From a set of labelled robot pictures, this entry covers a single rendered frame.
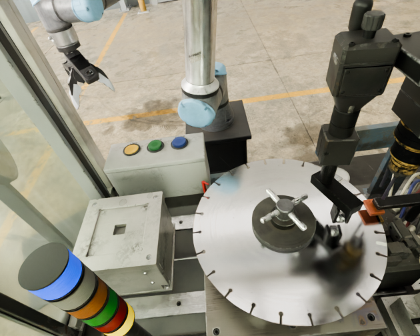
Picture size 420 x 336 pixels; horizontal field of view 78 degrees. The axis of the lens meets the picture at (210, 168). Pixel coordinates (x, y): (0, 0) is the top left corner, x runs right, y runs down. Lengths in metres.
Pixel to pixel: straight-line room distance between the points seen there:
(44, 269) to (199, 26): 0.60
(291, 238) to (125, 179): 0.49
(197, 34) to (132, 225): 0.48
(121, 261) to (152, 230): 0.08
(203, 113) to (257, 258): 0.48
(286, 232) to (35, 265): 0.36
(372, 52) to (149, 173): 0.59
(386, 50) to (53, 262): 0.38
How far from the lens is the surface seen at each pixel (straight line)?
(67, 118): 0.72
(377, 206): 0.53
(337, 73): 0.34
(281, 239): 0.47
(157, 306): 0.67
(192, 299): 0.65
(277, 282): 0.45
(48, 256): 0.30
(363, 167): 0.92
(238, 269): 0.46
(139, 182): 0.78
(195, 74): 0.77
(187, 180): 0.76
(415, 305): 0.61
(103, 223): 0.65
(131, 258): 0.57
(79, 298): 0.32
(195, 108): 0.80
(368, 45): 0.33
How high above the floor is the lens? 1.37
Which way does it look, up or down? 46 degrees down
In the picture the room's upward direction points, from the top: 10 degrees counter-clockwise
